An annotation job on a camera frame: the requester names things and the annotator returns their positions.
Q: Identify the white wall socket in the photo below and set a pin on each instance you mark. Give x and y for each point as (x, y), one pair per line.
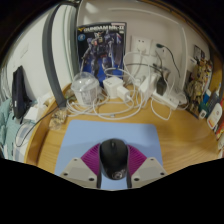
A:
(140, 44)
(160, 51)

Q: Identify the black bag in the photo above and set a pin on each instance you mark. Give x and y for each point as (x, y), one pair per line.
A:
(20, 93)

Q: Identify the light blue mouse pad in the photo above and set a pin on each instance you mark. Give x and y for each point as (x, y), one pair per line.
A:
(80, 135)

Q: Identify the golden brown action figure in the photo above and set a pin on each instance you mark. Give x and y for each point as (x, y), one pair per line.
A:
(198, 86)

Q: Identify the black power adapter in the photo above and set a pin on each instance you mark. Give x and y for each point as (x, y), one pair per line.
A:
(161, 86)

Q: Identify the black computer mouse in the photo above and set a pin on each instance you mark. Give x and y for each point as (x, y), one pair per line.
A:
(114, 156)

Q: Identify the blue robot model kit box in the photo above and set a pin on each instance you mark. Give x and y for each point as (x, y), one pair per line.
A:
(101, 50)

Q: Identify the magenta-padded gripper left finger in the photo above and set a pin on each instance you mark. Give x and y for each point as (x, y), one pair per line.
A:
(75, 170)

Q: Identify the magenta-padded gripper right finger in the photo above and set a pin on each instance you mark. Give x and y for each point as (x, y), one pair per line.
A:
(150, 170)

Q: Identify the white cube charger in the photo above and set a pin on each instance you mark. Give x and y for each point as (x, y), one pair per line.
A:
(112, 86)

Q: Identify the teal striped bedding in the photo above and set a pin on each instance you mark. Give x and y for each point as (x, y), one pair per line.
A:
(8, 133)

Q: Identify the clear dome-lid plastic cup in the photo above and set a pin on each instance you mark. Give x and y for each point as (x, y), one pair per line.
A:
(85, 88)

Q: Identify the clear snack packet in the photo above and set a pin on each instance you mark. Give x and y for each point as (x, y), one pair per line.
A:
(58, 119)

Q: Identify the small white adapter box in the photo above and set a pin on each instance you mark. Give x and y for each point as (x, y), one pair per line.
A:
(34, 114)

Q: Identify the small white cube clock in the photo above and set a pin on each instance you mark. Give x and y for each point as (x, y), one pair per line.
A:
(202, 114)

